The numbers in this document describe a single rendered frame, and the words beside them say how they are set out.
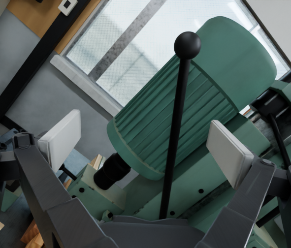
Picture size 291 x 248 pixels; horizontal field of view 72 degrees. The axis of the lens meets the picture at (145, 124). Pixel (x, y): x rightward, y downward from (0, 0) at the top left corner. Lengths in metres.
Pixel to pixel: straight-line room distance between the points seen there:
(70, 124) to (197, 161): 0.30
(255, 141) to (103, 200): 0.36
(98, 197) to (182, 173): 0.21
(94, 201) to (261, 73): 0.44
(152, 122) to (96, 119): 1.53
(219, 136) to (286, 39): 1.91
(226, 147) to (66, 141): 0.13
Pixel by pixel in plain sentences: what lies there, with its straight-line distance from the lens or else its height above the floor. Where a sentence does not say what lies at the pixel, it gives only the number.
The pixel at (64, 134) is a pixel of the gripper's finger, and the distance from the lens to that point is 0.17.
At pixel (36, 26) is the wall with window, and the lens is 1.90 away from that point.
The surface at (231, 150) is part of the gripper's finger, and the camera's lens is 0.17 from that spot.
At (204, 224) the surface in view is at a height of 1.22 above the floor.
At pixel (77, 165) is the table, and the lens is 0.81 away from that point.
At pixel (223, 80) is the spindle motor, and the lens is 0.36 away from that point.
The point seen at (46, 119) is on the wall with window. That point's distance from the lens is 2.03.
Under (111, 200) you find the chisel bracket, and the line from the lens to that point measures 0.52.
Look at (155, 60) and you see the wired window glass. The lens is 1.80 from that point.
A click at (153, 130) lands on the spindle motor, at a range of 0.36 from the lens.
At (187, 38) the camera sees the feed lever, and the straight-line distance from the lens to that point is 0.26.
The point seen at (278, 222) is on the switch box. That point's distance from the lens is 0.51.
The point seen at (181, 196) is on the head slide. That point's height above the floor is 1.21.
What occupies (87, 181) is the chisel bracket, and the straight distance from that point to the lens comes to 0.50.
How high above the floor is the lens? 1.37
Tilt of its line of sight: 15 degrees down
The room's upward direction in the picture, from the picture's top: 46 degrees clockwise
